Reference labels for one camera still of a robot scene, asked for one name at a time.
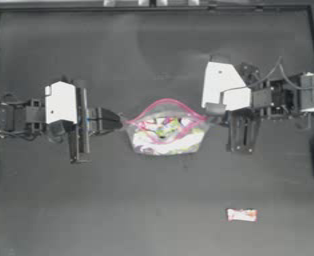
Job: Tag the clear bag with pink zip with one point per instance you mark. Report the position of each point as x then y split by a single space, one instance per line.
167 140

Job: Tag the red white candy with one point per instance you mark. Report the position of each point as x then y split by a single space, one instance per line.
242 215

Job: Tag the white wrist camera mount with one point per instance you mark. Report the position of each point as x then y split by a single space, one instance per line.
60 103
221 80

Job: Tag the black table frame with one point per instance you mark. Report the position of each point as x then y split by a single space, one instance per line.
52 7

